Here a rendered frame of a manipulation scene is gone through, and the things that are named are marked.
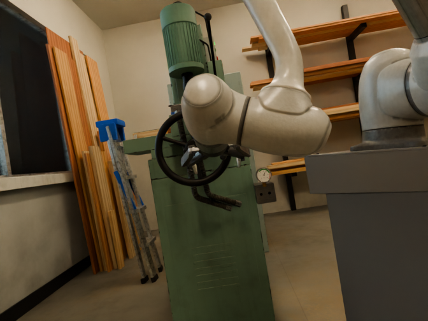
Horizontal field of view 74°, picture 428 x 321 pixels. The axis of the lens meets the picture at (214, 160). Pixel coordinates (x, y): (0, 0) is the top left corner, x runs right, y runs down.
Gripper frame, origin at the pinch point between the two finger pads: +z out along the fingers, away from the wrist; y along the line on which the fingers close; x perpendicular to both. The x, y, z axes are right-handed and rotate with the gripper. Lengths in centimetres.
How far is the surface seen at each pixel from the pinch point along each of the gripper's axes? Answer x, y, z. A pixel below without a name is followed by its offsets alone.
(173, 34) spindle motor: -74, 11, 19
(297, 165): -65, -87, 223
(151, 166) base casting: -15.3, 28.3, 31.1
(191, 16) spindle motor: -82, 2, 18
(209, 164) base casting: -12.5, 3.2, 32.2
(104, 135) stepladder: -67, 75, 91
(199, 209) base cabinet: 4.9, 10.5, 38.4
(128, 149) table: -23, 37, 28
